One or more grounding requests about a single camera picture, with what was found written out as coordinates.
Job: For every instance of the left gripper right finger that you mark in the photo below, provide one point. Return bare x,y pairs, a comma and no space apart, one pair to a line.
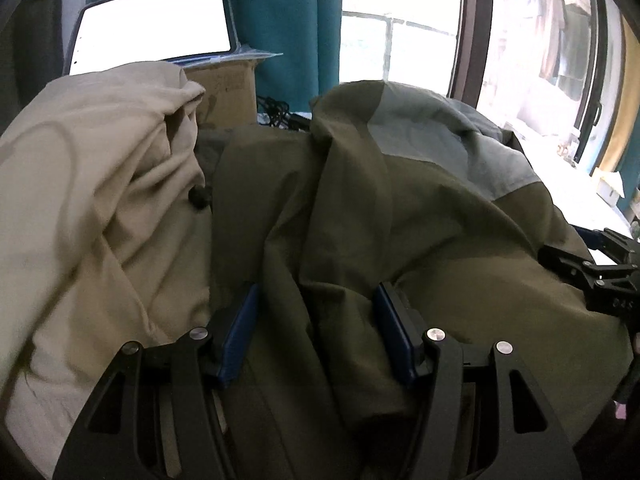
474,412

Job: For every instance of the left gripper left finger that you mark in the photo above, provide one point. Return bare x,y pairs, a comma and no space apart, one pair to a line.
156,413

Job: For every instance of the olive green jacket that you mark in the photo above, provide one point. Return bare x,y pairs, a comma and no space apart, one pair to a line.
399,185

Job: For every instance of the yellow and teal right curtain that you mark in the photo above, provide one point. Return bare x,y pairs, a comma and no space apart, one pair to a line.
621,152

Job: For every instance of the beige garment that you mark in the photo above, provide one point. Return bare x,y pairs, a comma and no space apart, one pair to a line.
99,242

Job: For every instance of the hanging dark green garment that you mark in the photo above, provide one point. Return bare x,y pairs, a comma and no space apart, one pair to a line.
574,51

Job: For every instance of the hanging pink garment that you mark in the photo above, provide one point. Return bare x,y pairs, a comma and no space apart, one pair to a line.
551,26

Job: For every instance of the cardboard box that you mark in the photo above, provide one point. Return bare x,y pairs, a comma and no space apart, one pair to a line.
230,93

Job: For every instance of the balcony railing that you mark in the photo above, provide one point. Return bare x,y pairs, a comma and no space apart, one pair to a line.
378,47

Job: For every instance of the tablet with white screen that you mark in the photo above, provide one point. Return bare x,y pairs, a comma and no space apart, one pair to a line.
111,33

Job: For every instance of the teal left curtain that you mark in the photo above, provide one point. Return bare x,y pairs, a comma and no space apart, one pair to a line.
305,38

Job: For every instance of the black window frame post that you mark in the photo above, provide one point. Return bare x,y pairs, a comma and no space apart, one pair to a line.
471,52

